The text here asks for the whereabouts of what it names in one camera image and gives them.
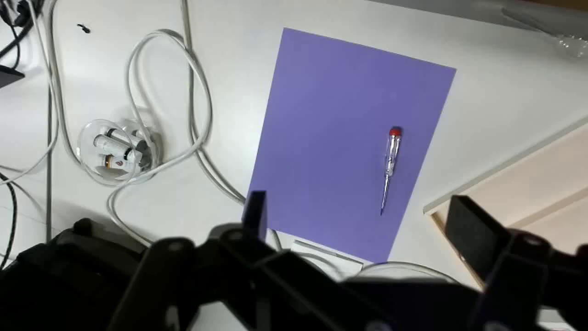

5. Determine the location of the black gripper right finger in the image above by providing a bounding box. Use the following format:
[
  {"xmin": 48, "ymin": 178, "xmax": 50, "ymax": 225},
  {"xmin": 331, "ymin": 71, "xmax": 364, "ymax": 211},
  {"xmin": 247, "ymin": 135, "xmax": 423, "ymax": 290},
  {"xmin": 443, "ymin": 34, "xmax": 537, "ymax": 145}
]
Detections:
[{"xmin": 443, "ymin": 192, "xmax": 588, "ymax": 331}]

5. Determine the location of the purple paper sheet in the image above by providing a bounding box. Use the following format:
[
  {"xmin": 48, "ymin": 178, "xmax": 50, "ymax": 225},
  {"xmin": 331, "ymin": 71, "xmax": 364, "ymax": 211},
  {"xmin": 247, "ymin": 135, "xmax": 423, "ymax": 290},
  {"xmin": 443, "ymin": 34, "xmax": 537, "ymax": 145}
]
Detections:
[{"xmin": 247, "ymin": 25, "xmax": 458, "ymax": 264}]

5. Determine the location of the black cable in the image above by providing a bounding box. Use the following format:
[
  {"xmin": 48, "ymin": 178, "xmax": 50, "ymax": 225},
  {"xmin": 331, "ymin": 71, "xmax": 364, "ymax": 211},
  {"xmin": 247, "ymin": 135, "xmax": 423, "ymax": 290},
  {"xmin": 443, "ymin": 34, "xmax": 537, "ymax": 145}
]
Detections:
[{"xmin": 0, "ymin": 170, "xmax": 21, "ymax": 270}]

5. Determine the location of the clear plastic spoon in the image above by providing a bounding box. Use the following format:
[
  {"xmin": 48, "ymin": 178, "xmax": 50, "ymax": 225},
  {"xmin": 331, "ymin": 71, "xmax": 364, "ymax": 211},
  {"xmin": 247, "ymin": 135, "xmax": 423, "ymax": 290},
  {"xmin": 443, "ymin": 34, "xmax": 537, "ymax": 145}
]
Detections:
[{"xmin": 500, "ymin": 5, "xmax": 588, "ymax": 60}]

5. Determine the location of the wooden tray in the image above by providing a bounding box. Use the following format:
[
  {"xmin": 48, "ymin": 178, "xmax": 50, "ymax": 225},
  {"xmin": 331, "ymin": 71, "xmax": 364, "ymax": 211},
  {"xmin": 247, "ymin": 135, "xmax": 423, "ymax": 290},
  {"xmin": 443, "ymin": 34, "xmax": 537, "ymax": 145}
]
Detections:
[{"xmin": 423, "ymin": 115, "xmax": 588, "ymax": 290}]

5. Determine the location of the clear round plug adapter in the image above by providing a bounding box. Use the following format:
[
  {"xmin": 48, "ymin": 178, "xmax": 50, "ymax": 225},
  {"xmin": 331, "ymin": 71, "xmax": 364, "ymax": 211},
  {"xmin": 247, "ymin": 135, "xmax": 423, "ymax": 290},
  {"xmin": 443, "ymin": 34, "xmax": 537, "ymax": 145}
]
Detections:
[{"xmin": 78, "ymin": 115, "xmax": 166, "ymax": 183}]

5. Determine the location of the white looped cable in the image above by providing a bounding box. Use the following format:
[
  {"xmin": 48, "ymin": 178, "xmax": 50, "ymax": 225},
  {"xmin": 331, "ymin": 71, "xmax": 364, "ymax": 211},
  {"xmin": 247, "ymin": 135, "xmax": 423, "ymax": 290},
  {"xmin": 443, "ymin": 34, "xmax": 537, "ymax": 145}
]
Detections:
[{"xmin": 35, "ymin": 0, "xmax": 458, "ymax": 286}]

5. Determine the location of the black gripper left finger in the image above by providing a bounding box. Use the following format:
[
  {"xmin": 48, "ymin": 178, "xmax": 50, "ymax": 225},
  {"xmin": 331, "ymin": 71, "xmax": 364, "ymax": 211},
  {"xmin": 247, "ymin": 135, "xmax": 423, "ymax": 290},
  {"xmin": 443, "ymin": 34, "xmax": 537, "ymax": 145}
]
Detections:
[{"xmin": 206, "ymin": 189, "xmax": 394, "ymax": 331}]

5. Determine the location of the thin grey cable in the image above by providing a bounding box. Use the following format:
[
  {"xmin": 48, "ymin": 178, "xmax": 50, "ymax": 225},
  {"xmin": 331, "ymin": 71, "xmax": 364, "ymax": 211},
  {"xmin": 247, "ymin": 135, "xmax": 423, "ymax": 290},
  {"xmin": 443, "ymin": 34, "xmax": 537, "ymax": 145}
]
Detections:
[{"xmin": 43, "ymin": 84, "xmax": 57, "ymax": 244}]

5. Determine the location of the red-capped clear screwdriver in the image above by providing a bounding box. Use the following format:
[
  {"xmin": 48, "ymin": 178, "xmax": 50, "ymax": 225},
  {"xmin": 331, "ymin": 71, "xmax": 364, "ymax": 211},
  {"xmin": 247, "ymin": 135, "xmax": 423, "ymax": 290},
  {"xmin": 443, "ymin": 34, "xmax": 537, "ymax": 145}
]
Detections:
[{"xmin": 377, "ymin": 124, "xmax": 405, "ymax": 216}]

